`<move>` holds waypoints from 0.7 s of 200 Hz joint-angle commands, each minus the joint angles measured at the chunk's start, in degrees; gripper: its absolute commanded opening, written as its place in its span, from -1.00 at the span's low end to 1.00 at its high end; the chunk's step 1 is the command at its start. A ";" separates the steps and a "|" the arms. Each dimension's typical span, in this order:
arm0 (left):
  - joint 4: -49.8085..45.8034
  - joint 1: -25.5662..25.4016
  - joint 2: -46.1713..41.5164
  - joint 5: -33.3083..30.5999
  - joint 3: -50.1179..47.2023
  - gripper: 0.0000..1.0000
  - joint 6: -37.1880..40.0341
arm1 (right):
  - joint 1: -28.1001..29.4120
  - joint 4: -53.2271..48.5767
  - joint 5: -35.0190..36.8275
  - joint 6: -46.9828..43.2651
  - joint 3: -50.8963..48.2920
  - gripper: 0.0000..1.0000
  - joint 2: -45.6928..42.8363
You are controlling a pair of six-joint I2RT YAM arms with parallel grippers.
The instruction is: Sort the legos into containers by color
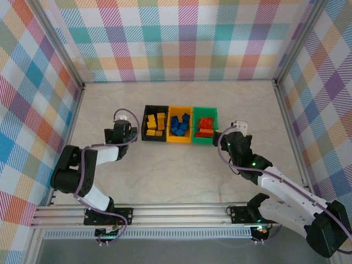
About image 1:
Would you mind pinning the yellow lego brick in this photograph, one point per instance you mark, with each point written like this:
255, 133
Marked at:
160, 115
159, 133
150, 133
151, 122

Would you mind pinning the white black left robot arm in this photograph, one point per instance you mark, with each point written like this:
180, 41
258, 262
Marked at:
101, 154

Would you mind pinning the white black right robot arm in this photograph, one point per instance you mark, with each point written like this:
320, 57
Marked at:
288, 189

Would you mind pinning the black storage bin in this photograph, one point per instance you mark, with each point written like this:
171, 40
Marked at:
143, 123

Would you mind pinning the green storage bin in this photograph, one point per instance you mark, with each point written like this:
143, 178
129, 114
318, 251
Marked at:
203, 140

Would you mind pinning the yellow storage bin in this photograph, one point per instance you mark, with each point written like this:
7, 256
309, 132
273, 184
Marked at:
178, 139

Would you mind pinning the small controller board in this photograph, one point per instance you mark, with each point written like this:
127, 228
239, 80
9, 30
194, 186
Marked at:
108, 233
261, 231

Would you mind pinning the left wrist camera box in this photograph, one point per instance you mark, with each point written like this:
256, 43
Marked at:
121, 116

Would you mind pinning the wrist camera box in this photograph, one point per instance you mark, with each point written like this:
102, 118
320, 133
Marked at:
240, 127
121, 116

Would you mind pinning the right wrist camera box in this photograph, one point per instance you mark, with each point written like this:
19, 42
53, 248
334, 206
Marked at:
240, 127

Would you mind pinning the aluminium floor rail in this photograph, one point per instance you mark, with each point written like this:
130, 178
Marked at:
287, 115
74, 115

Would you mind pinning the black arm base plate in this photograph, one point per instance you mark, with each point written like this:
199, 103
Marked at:
123, 215
239, 214

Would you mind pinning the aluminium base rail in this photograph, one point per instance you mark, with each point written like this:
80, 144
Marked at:
178, 214

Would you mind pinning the aluminium frame post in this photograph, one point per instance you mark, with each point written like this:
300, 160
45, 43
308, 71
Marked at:
298, 41
62, 41

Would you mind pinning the aluminium frame leg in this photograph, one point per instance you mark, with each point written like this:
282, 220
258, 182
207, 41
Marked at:
33, 247

